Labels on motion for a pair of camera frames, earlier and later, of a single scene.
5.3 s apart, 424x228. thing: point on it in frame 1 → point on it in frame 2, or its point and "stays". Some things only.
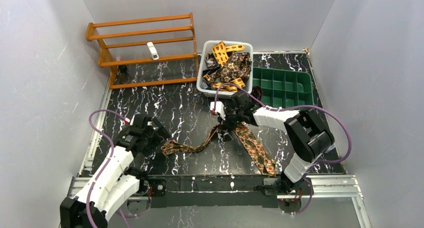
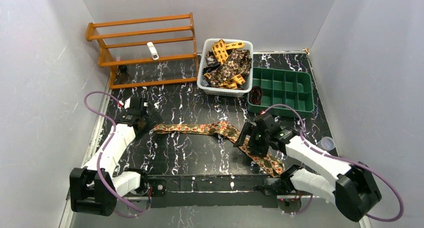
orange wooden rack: (144, 40) stays
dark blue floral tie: (212, 65) stays
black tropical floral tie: (238, 65) stays
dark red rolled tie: (257, 91) stays
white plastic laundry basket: (210, 93) stays
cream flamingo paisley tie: (262, 158) → (227, 131)
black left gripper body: (154, 131) → (147, 121)
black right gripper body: (228, 121) → (250, 137)
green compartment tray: (283, 88) stays
